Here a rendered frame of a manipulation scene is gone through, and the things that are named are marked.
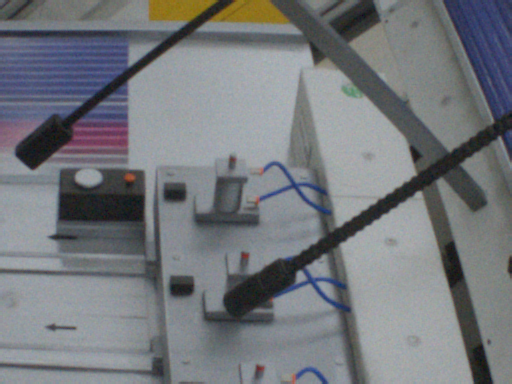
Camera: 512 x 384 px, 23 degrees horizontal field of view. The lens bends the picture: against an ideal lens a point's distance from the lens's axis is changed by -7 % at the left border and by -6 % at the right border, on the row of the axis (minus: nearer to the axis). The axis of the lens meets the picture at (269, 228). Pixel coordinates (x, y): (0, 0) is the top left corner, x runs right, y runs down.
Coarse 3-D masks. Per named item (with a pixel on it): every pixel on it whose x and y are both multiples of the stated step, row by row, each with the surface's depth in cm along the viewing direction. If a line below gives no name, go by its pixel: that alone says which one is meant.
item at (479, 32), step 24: (456, 0) 114; (480, 0) 112; (504, 0) 110; (456, 24) 112; (480, 24) 110; (504, 24) 108; (480, 48) 108; (504, 48) 106; (480, 72) 106; (504, 72) 104; (504, 96) 102
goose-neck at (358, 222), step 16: (496, 128) 72; (464, 144) 73; (480, 144) 73; (448, 160) 74; (464, 160) 74; (416, 176) 75; (432, 176) 74; (400, 192) 75; (368, 208) 76; (384, 208) 75; (352, 224) 76; (368, 224) 76; (320, 240) 77; (336, 240) 77; (304, 256) 77; (320, 256) 77; (288, 272) 78
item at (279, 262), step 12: (276, 264) 78; (252, 276) 79; (264, 276) 78; (276, 276) 78; (288, 276) 78; (240, 288) 79; (252, 288) 78; (264, 288) 78; (276, 288) 78; (228, 300) 79; (240, 300) 78; (252, 300) 78; (264, 300) 78; (228, 312) 79; (240, 312) 79
